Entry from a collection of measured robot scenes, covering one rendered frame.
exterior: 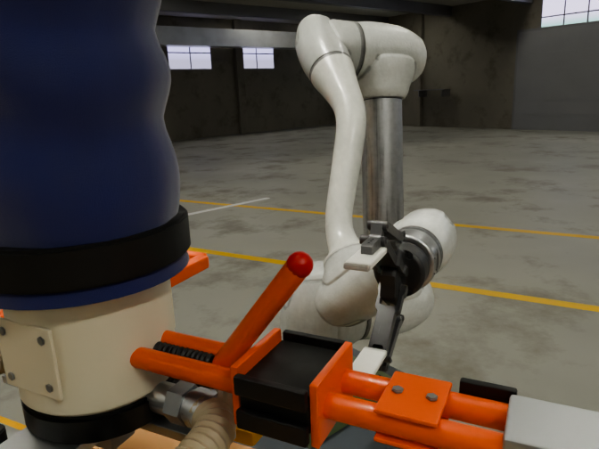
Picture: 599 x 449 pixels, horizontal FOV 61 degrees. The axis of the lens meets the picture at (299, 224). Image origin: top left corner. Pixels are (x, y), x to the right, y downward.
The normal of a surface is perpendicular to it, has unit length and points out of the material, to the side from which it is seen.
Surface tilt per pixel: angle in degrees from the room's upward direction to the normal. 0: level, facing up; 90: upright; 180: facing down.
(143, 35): 75
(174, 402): 60
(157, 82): 102
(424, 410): 0
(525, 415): 0
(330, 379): 90
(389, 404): 0
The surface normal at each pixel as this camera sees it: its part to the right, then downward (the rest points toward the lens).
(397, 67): 0.39, 0.17
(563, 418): -0.04, -0.97
